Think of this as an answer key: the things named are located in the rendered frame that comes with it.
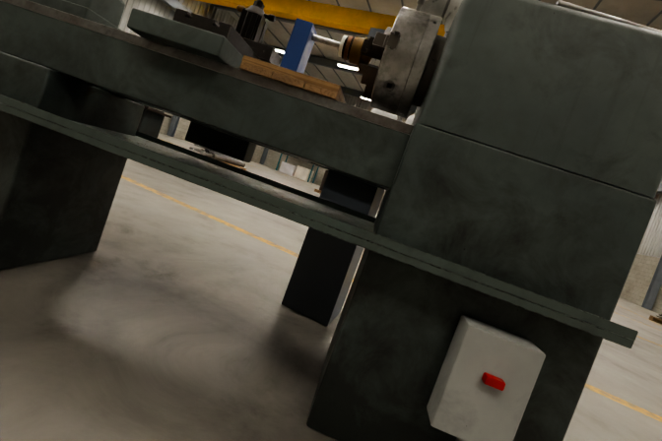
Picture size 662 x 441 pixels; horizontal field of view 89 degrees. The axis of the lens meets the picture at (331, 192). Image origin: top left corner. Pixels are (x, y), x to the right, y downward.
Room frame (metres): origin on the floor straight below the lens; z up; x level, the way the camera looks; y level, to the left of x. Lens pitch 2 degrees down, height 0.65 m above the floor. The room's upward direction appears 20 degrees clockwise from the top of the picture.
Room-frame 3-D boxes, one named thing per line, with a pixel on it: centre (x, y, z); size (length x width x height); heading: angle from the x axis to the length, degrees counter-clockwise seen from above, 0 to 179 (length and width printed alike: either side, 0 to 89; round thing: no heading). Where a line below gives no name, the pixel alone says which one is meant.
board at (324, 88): (1.15, 0.20, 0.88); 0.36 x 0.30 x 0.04; 173
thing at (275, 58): (1.26, 0.46, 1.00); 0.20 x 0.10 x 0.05; 83
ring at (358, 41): (1.13, 0.07, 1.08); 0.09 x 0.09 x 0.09; 83
